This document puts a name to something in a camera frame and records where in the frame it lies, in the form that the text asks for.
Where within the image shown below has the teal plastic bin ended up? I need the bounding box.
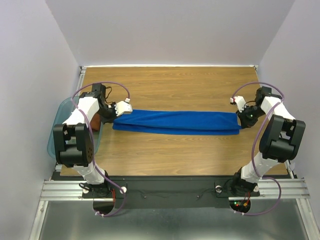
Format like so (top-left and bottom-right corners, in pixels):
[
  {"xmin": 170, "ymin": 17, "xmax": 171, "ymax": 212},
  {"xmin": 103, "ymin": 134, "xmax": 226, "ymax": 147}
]
[{"xmin": 47, "ymin": 97, "xmax": 103, "ymax": 160}]

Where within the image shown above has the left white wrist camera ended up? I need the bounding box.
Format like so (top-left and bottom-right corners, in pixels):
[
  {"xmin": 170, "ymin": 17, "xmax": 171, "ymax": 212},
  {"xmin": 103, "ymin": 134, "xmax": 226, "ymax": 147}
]
[{"xmin": 114, "ymin": 97, "xmax": 133, "ymax": 117}]

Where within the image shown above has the aluminium frame rail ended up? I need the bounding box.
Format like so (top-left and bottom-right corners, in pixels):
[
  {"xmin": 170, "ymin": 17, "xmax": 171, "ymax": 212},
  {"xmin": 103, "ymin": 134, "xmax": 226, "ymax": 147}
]
[{"xmin": 40, "ymin": 179, "xmax": 310, "ymax": 201}]

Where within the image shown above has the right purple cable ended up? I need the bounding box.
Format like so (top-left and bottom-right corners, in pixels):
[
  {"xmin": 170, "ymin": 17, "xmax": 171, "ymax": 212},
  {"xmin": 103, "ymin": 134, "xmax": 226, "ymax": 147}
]
[{"xmin": 229, "ymin": 82, "xmax": 287, "ymax": 216}]

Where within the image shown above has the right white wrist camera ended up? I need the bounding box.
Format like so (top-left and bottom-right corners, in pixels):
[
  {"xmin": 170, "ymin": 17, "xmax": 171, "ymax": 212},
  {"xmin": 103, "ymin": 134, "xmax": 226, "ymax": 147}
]
[{"xmin": 230, "ymin": 96, "xmax": 247, "ymax": 113}]

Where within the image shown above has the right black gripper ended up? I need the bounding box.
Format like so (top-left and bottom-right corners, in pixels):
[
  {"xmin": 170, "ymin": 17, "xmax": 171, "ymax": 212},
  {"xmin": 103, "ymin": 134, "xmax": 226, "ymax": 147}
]
[{"xmin": 235, "ymin": 104, "xmax": 266, "ymax": 129}]

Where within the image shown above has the blue towel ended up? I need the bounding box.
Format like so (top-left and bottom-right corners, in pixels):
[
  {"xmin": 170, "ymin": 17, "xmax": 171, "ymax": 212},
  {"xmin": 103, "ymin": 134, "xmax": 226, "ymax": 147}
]
[{"xmin": 112, "ymin": 109, "xmax": 242, "ymax": 136}]

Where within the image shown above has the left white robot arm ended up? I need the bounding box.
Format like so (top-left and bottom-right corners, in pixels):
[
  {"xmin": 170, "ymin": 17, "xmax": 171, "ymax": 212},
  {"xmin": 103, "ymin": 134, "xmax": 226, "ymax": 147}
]
[{"xmin": 52, "ymin": 83, "xmax": 118, "ymax": 198}]

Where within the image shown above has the brown towel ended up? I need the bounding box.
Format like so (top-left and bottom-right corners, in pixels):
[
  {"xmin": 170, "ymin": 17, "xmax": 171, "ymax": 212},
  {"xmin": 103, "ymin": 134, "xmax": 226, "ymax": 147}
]
[{"xmin": 90, "ymin": 113, "xmax": 102, "ymax": 132}]

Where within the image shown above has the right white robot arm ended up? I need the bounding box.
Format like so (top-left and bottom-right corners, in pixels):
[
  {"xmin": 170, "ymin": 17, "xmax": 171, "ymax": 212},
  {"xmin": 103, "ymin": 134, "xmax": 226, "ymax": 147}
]
[{"xmin": 230, "ymin": 83, "xmax": 306, "ymax": 196}]

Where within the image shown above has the purple cable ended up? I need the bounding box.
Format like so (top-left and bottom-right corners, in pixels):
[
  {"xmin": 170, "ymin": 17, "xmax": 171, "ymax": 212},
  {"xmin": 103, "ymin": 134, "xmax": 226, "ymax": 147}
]
[
  {"xmin": 71, "ymin": 81, "xmax": 132, "ymax": 218},
  {"xmin": 229, "ymin": 82, "xmax": 287, "ymax": 216}
]

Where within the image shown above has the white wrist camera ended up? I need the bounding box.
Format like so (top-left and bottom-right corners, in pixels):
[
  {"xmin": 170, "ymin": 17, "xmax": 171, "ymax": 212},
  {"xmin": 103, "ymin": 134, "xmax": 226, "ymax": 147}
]
[
  {"xmin": 230, "ymin": 96, "xmax": 247, "ymax": 113},
  {"xmin": 114, "ymin": 97, "xmax": 133, "ymax": 117}
]

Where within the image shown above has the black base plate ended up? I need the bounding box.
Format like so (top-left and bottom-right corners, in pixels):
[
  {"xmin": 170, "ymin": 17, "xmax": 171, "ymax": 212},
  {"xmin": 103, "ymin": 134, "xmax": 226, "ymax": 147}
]
[{"xmin": 82, "ymin": 175, "xmax": 261, "ymax": 210}]

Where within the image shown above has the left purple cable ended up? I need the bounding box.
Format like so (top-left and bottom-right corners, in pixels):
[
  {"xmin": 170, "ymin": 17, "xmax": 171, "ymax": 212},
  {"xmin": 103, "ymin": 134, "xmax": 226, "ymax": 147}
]
[{"xmin": 71, "ymin": 81, "xmax": 132, "ymax": 218}]

